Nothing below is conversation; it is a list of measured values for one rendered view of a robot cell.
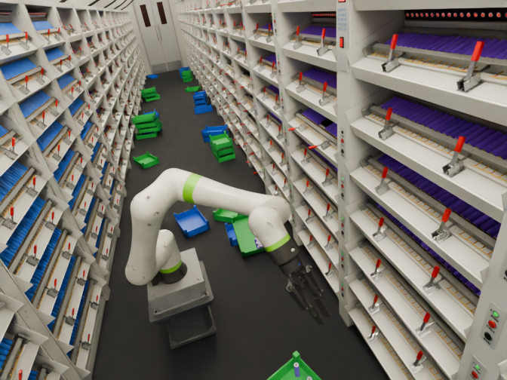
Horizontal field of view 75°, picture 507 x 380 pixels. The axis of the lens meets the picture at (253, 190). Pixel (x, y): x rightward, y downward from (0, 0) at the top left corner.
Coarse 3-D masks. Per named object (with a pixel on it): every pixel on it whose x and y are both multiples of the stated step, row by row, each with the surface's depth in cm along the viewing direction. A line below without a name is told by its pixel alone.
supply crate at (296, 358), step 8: (296, 352) 120; (296, 360) 120; (280, 368) 118; (288, 368) 121; (304, 368) 120; (272, 376) 116; (280, 376) 120; (288, 376) 121; (304, 376) 120; (312, 376) 117
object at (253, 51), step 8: (248, 16) 219; (256, 16) 221; (264, 16) 222; (248, 24) 222; (248, 40) 226; (248, 48) 231; (256, 48) 230; (248, 56) 236; (256, 56) 232; (248, 64) 243; (256, 80) 240; (264, 80) 242; (256, 104) 250; (264, 152) 269; (264, 160) 272
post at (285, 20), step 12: (276, 12) 160; (288, 12) 159; (300, 12) 161; (288, 24) 162; (276, 36) 168; (276, 48) 173; (276, 60) 178; (288, 60) 170; (300, 60) 172; (288, 72) 173; (288, 96) 179; (288, 108) 182; (288, 132) 189; (288, 144) 194; (300, 168) 202; (288, 180) 213; (300, 240) 229
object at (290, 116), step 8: (304, 104) 183; (288, 112) 183; (296, 112) 182; (288, 120) 185; (304, 136) 165; (312, 136) 160; (320, 136) 156; (312, 144) 157; (320, 152) 152; (328, 152) 143; (336, 152) 131; (328, 160) 145; (336, 160) 133
